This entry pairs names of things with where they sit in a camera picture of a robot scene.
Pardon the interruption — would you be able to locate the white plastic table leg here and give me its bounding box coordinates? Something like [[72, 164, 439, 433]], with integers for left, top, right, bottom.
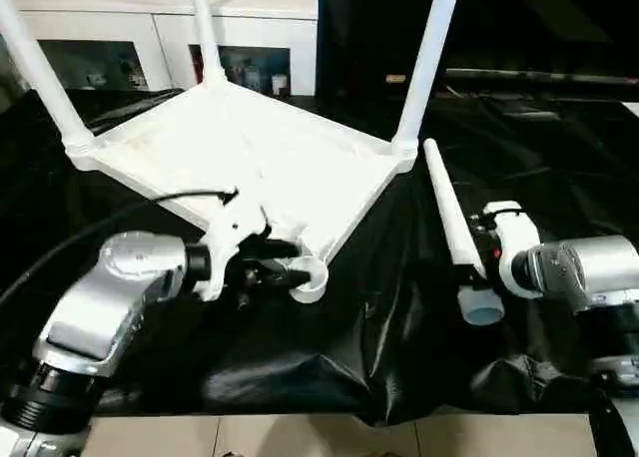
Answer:
[[0, 0, 97, 163], [390, 0, 464, 155], [421, 138, 504, 327], [187, 0, 227, 88]]

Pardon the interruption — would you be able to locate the white plastic table top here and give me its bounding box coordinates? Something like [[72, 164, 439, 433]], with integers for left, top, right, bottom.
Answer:
[[67, 80, 416, 307]]

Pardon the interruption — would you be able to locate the black plastic mat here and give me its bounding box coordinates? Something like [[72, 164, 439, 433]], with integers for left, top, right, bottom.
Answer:
[[0, 85, 639, 428]]

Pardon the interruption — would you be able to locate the red packet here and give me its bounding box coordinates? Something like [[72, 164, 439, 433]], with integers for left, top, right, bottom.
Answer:
[[189, 47, 205, 85]]

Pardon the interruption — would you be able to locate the black speaker box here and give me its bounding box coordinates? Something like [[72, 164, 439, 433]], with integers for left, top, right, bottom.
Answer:
[[318, 0, 451, 99]]

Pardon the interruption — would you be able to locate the white glass-door cabinet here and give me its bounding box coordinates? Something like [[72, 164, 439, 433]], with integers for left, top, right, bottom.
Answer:
[[9, 0, 321, 98]]

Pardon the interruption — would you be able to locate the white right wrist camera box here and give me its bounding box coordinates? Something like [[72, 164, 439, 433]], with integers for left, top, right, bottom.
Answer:
[[480, 200, 544, 299]]

